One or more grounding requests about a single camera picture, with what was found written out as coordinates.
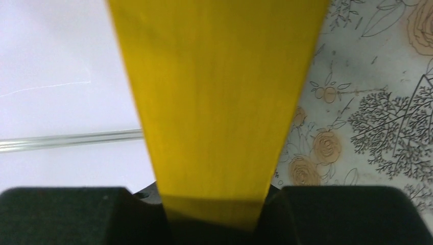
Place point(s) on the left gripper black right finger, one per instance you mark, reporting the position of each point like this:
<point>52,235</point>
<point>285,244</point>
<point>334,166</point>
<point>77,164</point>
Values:
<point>341,215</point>

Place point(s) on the orange picture frame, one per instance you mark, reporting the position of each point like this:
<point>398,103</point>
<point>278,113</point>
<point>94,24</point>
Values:
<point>216,85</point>

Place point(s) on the floral patterned table mat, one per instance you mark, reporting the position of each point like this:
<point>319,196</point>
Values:
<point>365,113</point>

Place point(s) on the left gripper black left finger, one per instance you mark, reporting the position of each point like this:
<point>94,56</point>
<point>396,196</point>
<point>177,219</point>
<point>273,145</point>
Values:
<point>95,215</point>

